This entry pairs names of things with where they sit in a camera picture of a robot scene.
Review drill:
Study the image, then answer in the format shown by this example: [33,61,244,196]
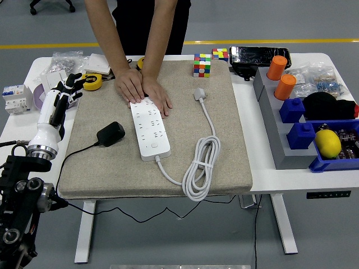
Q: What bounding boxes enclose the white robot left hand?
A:
[27,72,86,152]

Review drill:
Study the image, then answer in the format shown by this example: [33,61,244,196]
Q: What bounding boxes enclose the person's left hand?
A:
[141,75,173,118]

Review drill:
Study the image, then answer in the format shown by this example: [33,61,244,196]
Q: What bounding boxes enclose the person's right hand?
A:
[114,68,146,105]

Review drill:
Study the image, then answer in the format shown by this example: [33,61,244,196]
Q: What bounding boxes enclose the white power strip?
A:
[130,96,172,163]

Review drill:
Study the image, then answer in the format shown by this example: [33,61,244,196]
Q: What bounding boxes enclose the black plug adapter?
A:
[96,121,126,147]

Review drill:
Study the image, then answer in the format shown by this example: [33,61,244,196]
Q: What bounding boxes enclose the white grey strip plug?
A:
[194,87,210,102]

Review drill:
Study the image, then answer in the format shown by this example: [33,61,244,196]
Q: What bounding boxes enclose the grey stepped block board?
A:
[253,67,319,170]

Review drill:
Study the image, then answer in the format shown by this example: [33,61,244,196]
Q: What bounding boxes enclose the grey-brown fabric mat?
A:
[57,59,254,200]

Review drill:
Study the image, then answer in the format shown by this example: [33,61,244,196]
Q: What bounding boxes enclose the white circuit breaker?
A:
[2,84,34,115]

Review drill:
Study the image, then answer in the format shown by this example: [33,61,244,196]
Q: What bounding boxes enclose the white plastic panel box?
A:
[41,69,68,91]

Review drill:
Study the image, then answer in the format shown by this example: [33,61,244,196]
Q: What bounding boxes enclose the clear bag metal screws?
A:
[50,50,89,82]

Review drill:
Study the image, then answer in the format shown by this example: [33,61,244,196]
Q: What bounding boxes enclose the large Rubik's cube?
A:
[192,53,212,78]

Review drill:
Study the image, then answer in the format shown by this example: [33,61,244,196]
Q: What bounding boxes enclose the person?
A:
[112,0,192,56]

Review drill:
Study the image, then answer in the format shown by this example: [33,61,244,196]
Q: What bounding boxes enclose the small Rubik's cube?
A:
[211,48,229,63]

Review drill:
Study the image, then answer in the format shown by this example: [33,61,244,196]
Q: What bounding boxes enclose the black plastic holder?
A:
[229,63,259,82]

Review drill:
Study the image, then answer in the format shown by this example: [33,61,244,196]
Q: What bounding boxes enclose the glossy black wrapped box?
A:
[229,45,292,68]

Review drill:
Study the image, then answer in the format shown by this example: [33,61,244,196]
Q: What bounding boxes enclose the black office chair base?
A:
[29,0,76,15]

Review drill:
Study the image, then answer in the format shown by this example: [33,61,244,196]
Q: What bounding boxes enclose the orange plastic cylinder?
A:
[266,55,288,81]
[274,74,297,101]

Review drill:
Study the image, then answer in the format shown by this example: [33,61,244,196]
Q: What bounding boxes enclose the white table leg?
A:
[74,200,96,265]
[270,193,298,255]

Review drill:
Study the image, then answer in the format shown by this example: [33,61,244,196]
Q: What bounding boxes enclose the blue plastic block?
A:
[279,97,306,124]
[286,122,317,150]

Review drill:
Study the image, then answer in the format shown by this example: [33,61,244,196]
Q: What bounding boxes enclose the clear bag white parts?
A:
[286,66,312,99]

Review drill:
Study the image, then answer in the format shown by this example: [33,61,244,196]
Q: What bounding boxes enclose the black cloth with red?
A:
[302,91,359,121]

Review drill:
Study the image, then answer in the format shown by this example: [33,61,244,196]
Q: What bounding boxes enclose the clear bag blue resistors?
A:
[308,63,351,100]

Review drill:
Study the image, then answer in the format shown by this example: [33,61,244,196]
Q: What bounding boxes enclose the yellow lemon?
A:
[314,129,342,160]

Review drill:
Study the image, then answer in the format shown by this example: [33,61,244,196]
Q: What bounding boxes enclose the blue plastic bin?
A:
[308,119,359,173]

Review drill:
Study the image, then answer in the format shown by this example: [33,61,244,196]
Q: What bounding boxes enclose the dark brown capacitors pile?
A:
[336,127,359,160]

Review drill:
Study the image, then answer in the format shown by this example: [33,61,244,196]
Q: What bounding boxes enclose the black table control panel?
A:
[306,190,352,200]

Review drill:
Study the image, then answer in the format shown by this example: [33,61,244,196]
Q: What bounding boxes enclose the white wall switch panel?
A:
[84,54,113,76]

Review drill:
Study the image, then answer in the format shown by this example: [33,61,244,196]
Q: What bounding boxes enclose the thin black adapter cord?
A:
[55,141,237,224]

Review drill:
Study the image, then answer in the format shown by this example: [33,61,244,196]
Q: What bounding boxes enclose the white power strip cord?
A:
[155,98,222,202]

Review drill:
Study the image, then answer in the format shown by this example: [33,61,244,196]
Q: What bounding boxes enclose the grey metal table bracket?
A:
[238,194,263,210]

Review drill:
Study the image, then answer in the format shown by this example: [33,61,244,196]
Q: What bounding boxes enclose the black table power cable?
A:
[253,194,264,269]

